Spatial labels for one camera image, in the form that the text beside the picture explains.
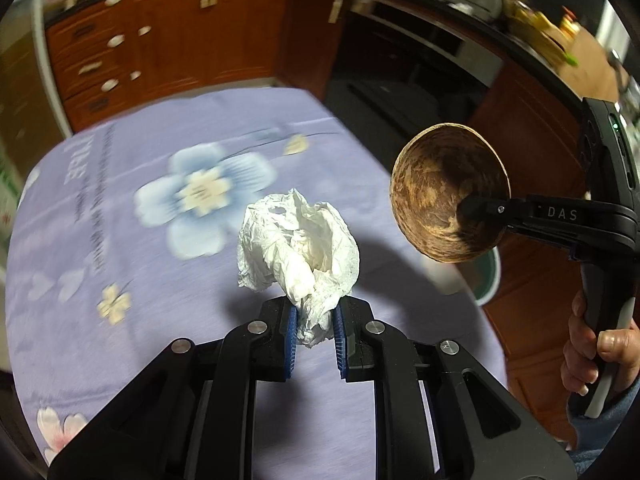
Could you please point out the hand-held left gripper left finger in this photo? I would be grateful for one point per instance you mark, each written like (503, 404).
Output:
(292, 340)

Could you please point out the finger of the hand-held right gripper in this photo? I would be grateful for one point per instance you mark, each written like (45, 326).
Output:
(495, 212)
(545, 240)

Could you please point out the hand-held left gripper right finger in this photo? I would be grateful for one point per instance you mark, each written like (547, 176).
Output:
(340, 340)

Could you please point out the teal trash bin white rim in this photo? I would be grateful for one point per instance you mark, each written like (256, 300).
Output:
(487, 280)

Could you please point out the brown coconut shell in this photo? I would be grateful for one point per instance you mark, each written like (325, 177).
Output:
(430, 185)

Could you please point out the white tissue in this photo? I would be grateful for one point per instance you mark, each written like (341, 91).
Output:
(300, 250)

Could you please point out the person's right forearm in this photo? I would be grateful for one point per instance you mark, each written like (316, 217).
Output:
(615, 425)

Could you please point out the person's right hand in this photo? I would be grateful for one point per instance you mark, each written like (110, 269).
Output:
(617, 347)

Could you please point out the wooden cutting board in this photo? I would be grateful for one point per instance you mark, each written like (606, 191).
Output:
(595, 65)

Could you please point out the built-in black oven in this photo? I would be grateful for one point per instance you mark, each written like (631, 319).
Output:
(400, 70)

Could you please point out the small white paper scrap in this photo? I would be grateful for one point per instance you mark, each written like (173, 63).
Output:
(295, 145)

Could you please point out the wooden drawer cabinet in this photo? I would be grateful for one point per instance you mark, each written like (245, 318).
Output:
(200, 45)

